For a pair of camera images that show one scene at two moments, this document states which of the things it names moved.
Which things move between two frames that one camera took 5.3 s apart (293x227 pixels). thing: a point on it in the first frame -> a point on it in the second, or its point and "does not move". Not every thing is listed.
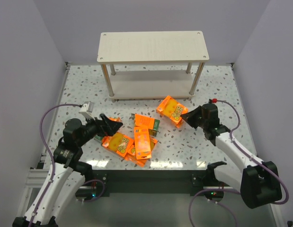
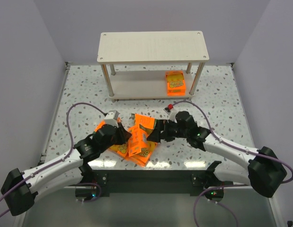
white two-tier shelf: x=155 y=65 does not move
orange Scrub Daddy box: x=173 y=109 -> x=175 y=82
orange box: x=142 y=143 -> x=137 y=140
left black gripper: x=102 y=125 -> x=121 y=133
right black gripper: x=198 y=117 -> x=161 y=130
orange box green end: x=140 y=121 does not move
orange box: x=131 y=156 does not move
